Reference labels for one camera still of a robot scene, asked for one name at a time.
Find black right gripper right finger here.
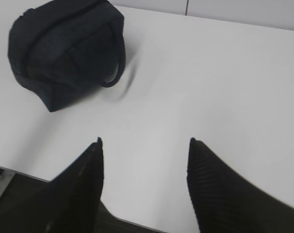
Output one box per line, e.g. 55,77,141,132
187,138,294,233

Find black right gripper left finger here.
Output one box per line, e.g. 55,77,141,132
5,137,105,233

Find dark blue lunch bag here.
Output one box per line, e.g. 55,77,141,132
8,0,126,112

